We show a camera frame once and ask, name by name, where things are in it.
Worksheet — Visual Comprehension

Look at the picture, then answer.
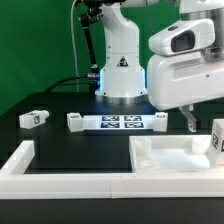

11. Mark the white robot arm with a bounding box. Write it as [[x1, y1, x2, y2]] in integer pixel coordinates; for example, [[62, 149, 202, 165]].
[[96, 0, 224, 132]]

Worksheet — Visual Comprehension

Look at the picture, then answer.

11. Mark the grey cable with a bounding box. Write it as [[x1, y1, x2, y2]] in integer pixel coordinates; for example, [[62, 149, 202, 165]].
[[70, 0, 81, 92]]

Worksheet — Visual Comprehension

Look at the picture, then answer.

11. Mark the white marker plate with tags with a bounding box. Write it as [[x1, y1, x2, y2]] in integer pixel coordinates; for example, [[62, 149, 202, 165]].
[[83, 115, 154, 130]]

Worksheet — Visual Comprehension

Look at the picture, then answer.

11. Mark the black cable on table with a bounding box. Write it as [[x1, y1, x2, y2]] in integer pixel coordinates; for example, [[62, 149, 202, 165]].
[[43, 75, 98, 94]]

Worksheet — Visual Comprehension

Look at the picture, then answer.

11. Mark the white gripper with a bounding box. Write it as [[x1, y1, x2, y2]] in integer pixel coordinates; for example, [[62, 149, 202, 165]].
[[148, 51, 224, 132]]

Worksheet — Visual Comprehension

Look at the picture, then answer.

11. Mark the white square tabletop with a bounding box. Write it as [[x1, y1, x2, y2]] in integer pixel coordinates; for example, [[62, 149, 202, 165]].
[[129, 135, 224, 173]]

